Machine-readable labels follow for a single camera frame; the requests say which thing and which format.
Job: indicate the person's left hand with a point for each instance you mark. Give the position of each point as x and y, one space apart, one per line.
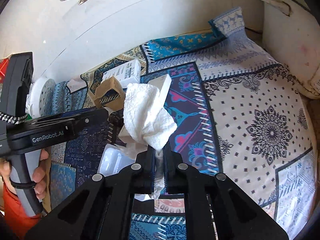
41 175

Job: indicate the blue patterned tablecloth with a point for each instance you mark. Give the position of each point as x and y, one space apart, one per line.
250 105

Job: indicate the small plain white box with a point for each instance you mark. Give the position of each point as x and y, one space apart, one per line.
162 86

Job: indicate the white paper towel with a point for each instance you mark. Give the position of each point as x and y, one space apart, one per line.
145 115

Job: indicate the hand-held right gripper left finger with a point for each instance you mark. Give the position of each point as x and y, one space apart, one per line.
150 172

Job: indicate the brown cardboard box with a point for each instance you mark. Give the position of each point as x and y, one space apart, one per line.
110 92

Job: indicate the person's left forearm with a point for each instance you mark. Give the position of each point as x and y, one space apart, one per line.
15 210

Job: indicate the clear plastic container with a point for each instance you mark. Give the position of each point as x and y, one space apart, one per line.
110 161

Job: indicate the white perforated disc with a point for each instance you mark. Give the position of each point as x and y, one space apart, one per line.
45 97

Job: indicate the white printed box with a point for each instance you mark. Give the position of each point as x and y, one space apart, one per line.
122 72

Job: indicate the white rice cooker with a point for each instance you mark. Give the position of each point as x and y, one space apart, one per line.
287 42

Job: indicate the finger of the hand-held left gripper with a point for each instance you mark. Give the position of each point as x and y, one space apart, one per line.
95 125
75 115

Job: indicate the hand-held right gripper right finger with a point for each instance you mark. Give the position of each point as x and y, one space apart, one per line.
167 177

